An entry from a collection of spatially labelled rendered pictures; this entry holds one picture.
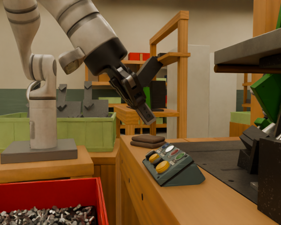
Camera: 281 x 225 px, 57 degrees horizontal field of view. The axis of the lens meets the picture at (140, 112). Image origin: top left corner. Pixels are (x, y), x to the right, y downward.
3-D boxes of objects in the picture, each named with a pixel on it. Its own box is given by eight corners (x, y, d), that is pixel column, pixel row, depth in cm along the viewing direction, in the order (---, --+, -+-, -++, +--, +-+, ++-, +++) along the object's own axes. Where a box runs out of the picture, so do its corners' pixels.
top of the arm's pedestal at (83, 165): (-18, 185, 75) (-18, 171, 75) (4, 159, 106) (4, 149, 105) (93, 175, 85) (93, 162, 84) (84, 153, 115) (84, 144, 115)
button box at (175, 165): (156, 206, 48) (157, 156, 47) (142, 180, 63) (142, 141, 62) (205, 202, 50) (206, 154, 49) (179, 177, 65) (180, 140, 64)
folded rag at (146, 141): (167, 145, 88) (167, 136, 88) (152, 149, 82) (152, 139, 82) (144, 142, 94) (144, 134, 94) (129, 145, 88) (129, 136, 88)
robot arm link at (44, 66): (58, 56, 98) (59, 102, 99) (32, 56, 97) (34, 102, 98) (52, 52, 88) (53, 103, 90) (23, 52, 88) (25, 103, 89)
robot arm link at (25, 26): (8, -2, 79) (40, -1, 80) (30, 69, 99) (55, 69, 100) (-2, 13, 73) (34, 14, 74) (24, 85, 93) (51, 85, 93)
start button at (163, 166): (159, 175, 49) (156, 170, 48) (156, 171, 52) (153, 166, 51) (172, 166, 49) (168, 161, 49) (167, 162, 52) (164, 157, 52)
